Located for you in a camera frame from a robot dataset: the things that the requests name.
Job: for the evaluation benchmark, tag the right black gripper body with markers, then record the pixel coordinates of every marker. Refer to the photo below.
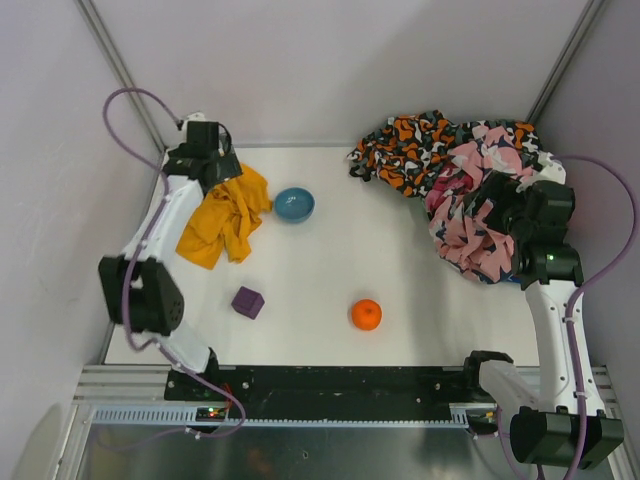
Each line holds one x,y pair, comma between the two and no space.
486,198

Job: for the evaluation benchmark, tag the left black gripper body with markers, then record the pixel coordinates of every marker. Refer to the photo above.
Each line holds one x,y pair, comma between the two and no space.
220,170

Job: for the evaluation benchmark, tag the pink floral cloth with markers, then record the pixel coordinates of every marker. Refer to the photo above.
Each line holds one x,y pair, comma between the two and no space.
463,239

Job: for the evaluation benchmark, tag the yellow cloth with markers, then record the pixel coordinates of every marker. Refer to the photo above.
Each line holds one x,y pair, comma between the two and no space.
225,219

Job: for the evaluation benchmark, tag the orange black patterned cloth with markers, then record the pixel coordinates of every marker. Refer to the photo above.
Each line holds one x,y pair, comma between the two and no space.
408,152

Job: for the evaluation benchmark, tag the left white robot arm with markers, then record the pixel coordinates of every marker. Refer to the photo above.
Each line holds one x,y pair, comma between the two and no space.
140,293

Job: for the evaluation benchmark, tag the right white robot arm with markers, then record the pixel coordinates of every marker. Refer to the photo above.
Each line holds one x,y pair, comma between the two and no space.
563,423

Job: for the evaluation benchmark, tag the blue ceramic bowl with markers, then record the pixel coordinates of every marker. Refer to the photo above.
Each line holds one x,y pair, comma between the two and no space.
294,205

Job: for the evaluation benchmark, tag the purple cube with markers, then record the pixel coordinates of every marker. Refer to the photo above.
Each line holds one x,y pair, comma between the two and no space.
248,302

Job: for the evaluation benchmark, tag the orange fruit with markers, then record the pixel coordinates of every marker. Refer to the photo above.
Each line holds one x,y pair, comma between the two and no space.
366,314

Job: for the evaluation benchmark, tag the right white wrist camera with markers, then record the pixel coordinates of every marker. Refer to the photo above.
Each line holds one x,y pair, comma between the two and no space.
549,170

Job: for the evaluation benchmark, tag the grey slotted cable duct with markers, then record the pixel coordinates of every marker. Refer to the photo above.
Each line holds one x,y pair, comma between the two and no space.
453,415

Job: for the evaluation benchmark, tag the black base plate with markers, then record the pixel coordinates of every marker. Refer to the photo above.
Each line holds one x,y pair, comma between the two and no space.
296,390

